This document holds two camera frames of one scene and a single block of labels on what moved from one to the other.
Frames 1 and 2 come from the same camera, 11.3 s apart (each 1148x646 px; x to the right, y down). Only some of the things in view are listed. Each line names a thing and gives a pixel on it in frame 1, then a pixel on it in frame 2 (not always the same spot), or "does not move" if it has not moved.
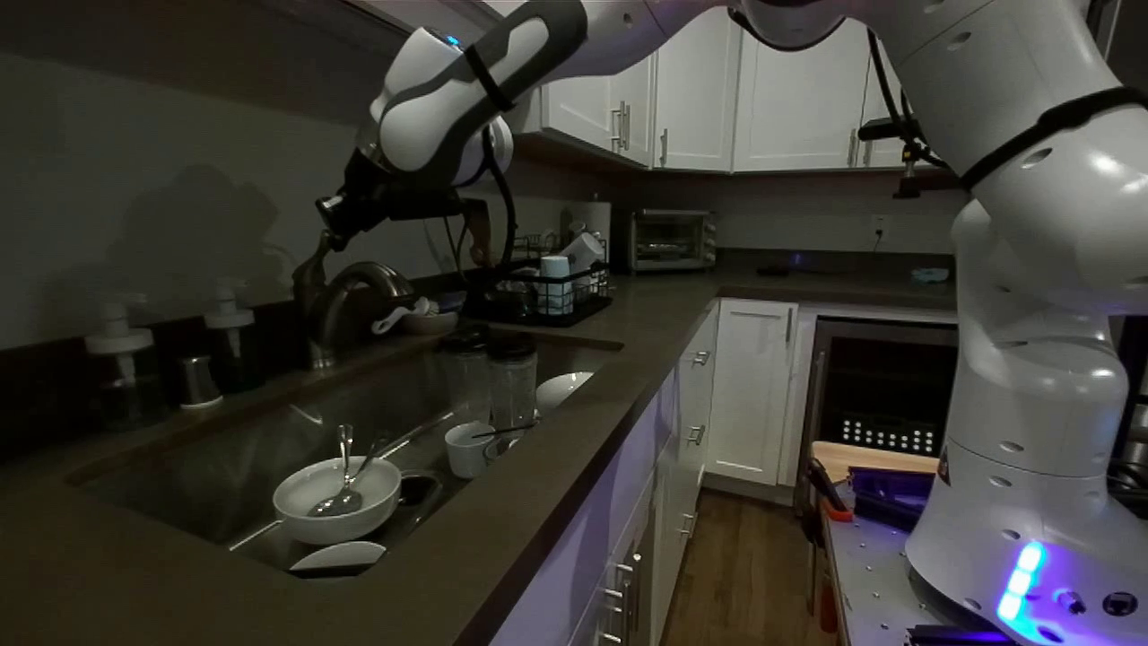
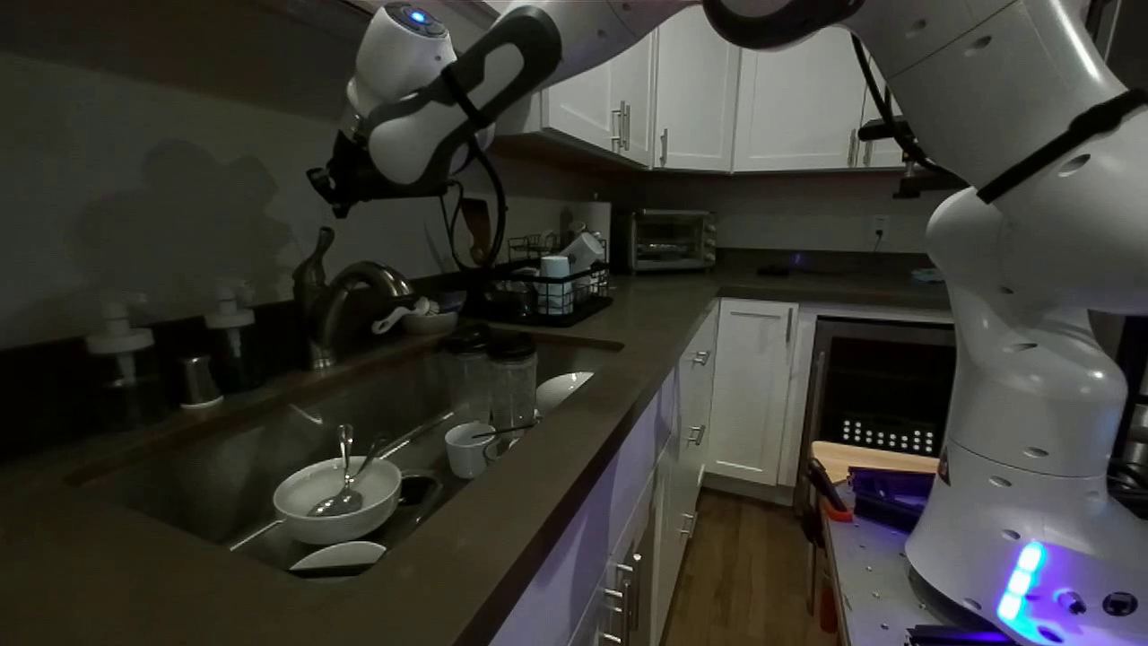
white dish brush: [421, 306] does not move
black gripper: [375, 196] to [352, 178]
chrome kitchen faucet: [321, 288] does not move
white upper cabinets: [718, 94] does not move
